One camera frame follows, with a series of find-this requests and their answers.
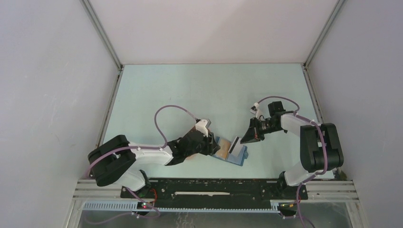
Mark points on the pink oval tray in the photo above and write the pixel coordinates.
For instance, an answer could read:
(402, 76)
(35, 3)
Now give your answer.
(193, 142)

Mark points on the gold credit card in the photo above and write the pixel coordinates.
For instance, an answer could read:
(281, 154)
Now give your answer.
(224, 148)

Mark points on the blue card holder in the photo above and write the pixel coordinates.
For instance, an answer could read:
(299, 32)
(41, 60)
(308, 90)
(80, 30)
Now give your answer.
(239, 160)

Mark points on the aluminium frame rail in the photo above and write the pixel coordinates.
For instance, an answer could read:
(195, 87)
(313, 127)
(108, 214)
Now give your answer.
(115, 197)

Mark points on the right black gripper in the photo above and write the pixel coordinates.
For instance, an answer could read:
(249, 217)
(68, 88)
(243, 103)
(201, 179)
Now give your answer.
(254, 133)

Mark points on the black credit card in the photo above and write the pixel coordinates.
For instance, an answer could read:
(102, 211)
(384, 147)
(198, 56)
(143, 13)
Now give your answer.
(235, 147)

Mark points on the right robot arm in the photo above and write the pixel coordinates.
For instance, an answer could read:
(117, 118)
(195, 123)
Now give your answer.
(319, 146)

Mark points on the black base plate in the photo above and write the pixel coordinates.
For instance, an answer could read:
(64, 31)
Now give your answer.
(180, 193)

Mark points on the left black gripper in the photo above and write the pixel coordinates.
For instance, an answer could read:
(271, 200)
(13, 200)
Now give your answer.
(211, 147)

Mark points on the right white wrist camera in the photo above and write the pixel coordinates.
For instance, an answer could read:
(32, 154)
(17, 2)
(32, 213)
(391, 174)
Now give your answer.
(256, 111)

